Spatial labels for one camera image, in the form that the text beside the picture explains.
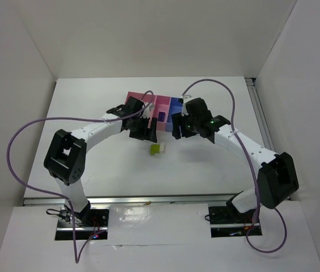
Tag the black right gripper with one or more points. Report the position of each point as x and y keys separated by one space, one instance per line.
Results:
x=148 y=132

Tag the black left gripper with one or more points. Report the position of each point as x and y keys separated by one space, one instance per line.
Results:
x=185 y=128

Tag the dark blue lego plate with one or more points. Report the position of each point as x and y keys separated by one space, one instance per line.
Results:
x=161 y=116

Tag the white lego piece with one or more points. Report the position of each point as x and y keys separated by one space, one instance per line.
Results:
x=161 y=148

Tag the green lego piece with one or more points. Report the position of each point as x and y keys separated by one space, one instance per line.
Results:
x=154 y=149

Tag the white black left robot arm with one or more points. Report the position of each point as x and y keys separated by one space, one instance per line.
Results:
x=66 y=156

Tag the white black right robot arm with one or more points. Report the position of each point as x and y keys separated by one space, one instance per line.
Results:
x=273 y=174

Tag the blue container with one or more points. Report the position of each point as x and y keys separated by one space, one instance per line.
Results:
x=175 y=107

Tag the small pink container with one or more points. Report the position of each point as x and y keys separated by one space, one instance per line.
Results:
x=162 y=104

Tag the large pink container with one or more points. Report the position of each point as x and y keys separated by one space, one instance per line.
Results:
x=138 y=101

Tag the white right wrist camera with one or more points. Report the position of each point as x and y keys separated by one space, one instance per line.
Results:
x=148 y=111

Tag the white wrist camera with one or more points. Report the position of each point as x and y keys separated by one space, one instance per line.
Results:
x=184 y=99
x=148 y=111

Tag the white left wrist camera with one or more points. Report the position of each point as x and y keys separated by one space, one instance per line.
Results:
x=184 y=99

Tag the aluminium side rail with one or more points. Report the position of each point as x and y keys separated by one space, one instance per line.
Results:
x=261 y=119

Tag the aluminium front rail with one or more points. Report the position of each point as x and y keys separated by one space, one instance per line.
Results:
x=136 y=200

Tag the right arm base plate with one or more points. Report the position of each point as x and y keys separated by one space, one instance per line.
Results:
x=226 y=223

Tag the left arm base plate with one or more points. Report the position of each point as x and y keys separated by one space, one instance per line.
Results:
x=95 y=224

